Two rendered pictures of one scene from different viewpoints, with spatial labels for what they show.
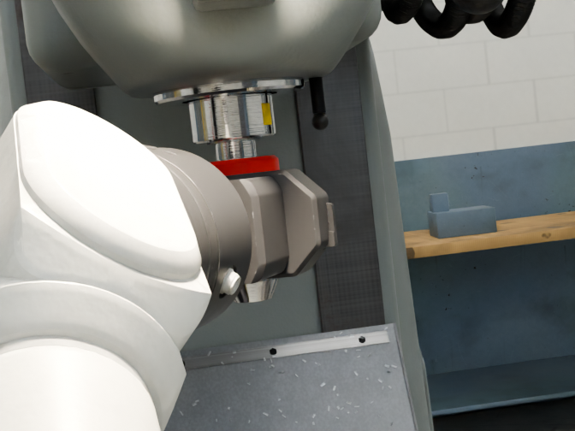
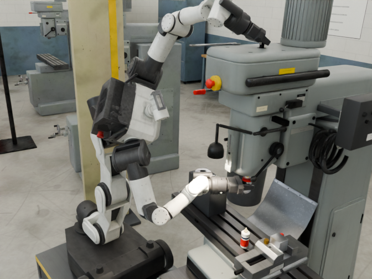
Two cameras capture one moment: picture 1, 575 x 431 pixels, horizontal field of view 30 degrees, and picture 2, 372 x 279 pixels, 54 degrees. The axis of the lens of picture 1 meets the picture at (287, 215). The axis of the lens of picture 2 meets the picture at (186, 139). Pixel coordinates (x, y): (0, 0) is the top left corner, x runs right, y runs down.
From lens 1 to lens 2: 154 cm
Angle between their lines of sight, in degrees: 65
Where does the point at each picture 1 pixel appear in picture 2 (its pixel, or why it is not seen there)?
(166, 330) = (190, 197)
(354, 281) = (314, 193)
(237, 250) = (222, 190)
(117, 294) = (187, 194)
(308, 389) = (300, 203)
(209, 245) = (215, 190)
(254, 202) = (230, 186)
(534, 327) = not seen: outside the picture
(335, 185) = (316, 177)
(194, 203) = (215, 186)
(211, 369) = (291, 191)
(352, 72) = not seen: hidden behind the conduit
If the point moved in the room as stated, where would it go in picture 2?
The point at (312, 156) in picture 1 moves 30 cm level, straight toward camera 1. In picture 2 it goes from (314, 170) to (265, 180)
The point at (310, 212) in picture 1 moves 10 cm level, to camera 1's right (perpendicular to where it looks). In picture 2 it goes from (238, 190) to (250, 200)
